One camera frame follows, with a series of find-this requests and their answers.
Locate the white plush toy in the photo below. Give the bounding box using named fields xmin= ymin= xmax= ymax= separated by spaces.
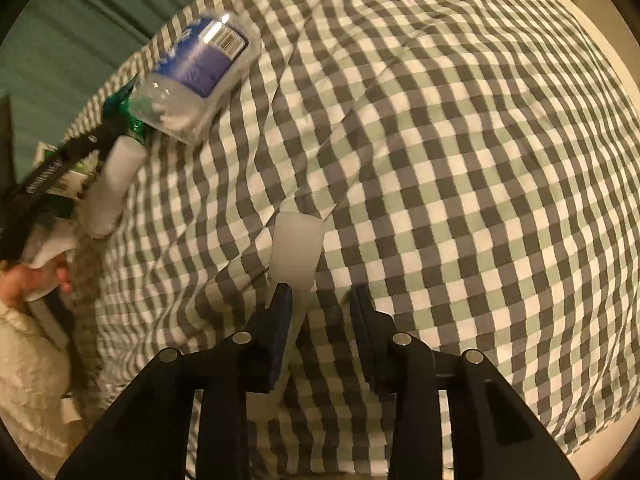
xmin=22 ymin=218 xmax=77 ymax=302

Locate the white plastic tube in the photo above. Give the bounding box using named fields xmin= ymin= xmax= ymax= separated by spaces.
xmin=246 ymin=212 xmax=324 ymax=422

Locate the person left hand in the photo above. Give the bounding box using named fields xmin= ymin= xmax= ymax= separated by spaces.
xmin=0 ymin=255 xmax=72 ymax=310

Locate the white plastic bottle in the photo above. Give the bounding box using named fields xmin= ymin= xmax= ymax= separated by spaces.
xmin=78 ymin=136 xmax=148 ymax=238

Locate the white fluffy sleeve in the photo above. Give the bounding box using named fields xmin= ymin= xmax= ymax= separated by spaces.
xmin=1 ymin=300 xmax=86 ymax=479

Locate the teal curtain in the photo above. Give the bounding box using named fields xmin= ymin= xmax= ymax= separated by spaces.
xmin=1 ymin=0 xmax=192 ymax=176

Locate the clear blue-label water bottle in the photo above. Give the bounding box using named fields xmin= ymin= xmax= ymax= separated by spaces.
xmin=128 ymin=12 xmax=262 ymax=146

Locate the checkered tablecloth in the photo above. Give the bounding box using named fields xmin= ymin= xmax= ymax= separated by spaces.
xmin=72 ymin=0 xmax=639 ymax=479

